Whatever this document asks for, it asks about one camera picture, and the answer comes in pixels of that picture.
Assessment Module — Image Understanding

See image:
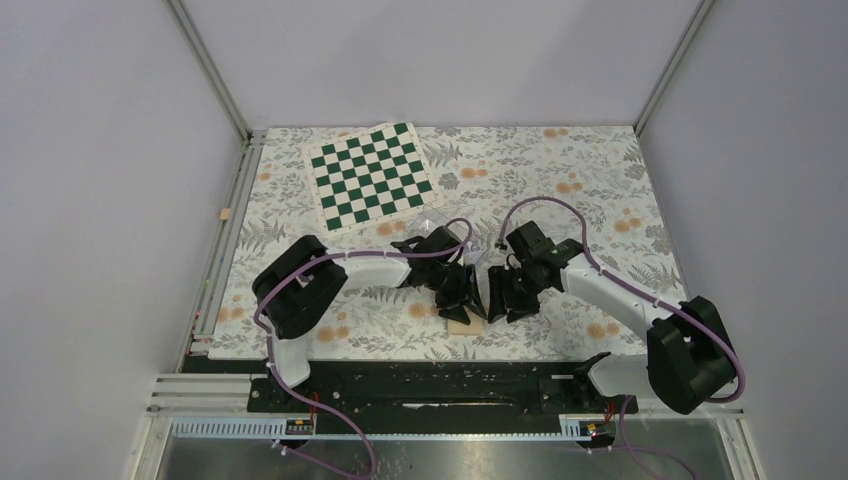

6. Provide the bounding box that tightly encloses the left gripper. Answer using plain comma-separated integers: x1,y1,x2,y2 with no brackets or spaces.
425,262,486,326

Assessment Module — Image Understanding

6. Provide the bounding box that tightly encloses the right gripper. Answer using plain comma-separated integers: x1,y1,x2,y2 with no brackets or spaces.
487,262,550,324

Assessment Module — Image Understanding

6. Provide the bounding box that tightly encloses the beige card holder wallet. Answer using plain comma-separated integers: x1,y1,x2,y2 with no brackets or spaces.
447,318,485,336

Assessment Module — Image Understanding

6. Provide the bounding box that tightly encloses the clear plastic card box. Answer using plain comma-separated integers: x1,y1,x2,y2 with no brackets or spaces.
406,207,490,267

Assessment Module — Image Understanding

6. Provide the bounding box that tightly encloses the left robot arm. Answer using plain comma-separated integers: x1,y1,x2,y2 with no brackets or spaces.
252,226,487,411

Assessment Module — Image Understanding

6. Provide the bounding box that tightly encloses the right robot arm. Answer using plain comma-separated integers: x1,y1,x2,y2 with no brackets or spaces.
487,221,741,414

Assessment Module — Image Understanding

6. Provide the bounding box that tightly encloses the floral tablecloth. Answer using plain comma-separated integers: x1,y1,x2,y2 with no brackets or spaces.
208,126,686,360

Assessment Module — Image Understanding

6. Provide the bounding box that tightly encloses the green white chessboard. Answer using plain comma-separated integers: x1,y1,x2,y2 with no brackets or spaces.
301,123,446,237

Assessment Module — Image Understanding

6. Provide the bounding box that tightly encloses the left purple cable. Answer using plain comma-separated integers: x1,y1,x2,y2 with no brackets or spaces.
253,217,475,480

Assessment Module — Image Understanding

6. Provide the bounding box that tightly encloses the purple cable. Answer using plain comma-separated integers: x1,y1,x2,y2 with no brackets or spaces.
253,217,475,480
496,196,748,480

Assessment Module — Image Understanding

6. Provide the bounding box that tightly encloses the white slotted cable duct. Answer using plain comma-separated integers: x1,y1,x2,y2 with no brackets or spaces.
168,414,598,441

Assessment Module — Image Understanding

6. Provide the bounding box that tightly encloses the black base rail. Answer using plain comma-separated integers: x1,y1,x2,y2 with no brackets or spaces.
228,359,641,436

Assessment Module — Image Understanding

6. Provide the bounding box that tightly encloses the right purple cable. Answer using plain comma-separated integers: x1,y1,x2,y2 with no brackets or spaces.
496,196,748,480

